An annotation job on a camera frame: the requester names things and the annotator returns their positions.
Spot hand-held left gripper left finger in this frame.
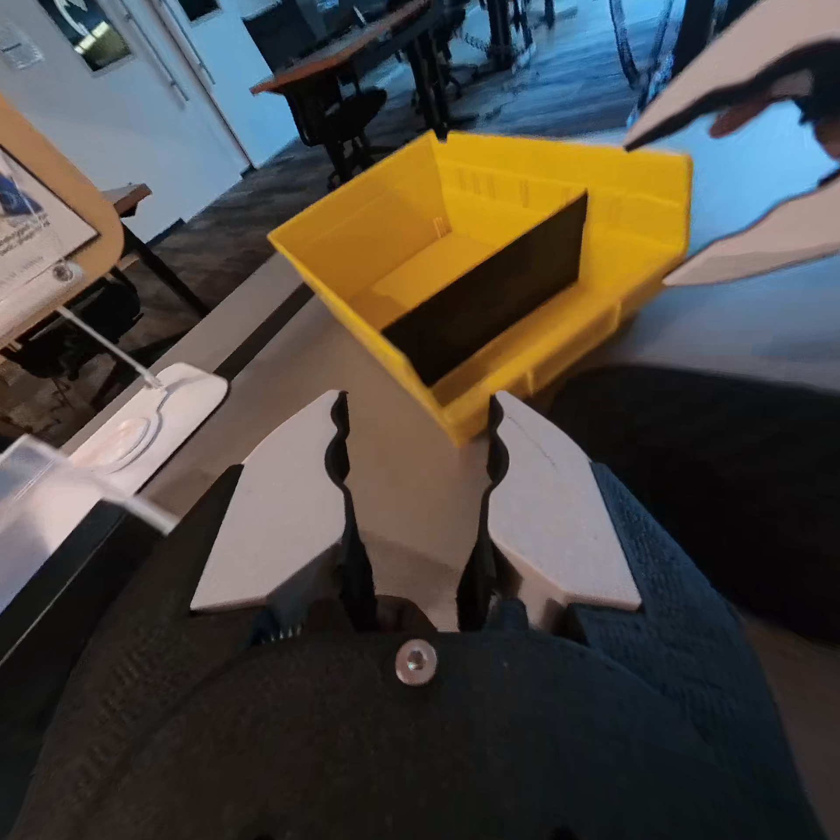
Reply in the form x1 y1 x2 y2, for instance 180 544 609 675
190 390 361 613

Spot person's right hand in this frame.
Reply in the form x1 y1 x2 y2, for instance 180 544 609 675
710 69 818 140

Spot wooden office desk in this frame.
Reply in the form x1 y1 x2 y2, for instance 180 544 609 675
98 182 212 324
249 0 454 148

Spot clear plastic tray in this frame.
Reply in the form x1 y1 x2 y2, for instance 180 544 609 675
0 433 179 613

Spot black quilted pad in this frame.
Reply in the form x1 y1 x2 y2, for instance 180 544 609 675
548 364 840 647

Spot instruction board on stand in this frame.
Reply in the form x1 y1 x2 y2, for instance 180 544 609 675
56 305 231 497

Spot black office chair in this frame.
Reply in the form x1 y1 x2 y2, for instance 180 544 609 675
298 85 389 193

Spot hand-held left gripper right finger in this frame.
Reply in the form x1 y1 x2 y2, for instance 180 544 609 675
487 390 643 611

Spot yellow plastic bin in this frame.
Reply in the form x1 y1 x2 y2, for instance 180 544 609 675
267 129 695 448

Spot wooden display board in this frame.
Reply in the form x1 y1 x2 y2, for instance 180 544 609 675
0 97 127 350

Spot black wall sign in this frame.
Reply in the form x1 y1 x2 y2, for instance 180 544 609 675
38 0 133 74

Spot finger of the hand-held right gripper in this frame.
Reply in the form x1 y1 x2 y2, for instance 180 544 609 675
663 172 840 288
622 0 840 153

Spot black divider panel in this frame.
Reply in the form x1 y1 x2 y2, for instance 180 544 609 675
381 190 589 389

